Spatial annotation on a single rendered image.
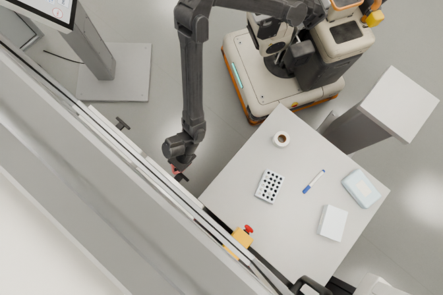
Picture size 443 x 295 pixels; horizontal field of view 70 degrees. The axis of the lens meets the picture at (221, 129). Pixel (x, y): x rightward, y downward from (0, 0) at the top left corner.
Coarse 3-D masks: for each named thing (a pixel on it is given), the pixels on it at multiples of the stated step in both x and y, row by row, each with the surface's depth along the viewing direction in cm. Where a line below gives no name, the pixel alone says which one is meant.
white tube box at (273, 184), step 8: (264, 176) 134; (272, 176) 134; (280, 176) 134; (272, 184) 137; (280, 184) 133; (256, 192) 132; (264, 192) 132; (272, 192) 132; (264, 200) 134; (272, 200) 133
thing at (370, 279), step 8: (336, 280) 146; (368, 280) 120; (376, 280) 116; (384, 280) 116; (328, 288) 148; (336, 288) 142; (344, 288) 135; (352, 288) 130; (360, 288) 121; (368, 288) 117; (376, 288) 112; (384, 288) 109; (392, 288) 105
